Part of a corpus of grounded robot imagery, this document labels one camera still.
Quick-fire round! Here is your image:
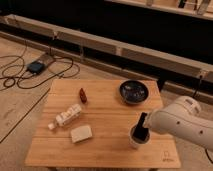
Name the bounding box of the white plastic bottle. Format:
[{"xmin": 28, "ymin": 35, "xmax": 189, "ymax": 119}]
[{"xmin": 48, "ymin": 104, "xmax": 82, "ymax": 130}]

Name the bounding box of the dark ceramic bowl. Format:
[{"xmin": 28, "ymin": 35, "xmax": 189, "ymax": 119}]
[{"xmin": 119, "ymin": 80, "xmax": 149, "ymax": 105}]

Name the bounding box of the black cable right side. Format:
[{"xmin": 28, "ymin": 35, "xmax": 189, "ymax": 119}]
[{"xmin": 192, "ymin": 74, "xmax": 213, "ymax": 165}]

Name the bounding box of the white sponge block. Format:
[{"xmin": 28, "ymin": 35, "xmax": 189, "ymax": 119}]
[{"xmin": 70, "ymin": 125, "xmax": 93, "ymax": 143}]

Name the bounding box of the black eraser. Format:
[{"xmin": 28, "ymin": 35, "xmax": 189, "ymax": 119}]
[{"xmin": 133, "ymin": 112, "xmax": 148, "ymax": 141}]

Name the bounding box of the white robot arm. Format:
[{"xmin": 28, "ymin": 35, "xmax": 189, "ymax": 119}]
[{"xmin": 144, "ymin": 96, "xmax": 213, "ymax": 151}]

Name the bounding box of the wooden table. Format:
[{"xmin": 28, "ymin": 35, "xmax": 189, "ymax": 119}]
[{"xmin": 25, "ymin": 79, "xmax": 181, "ymax": 168}]

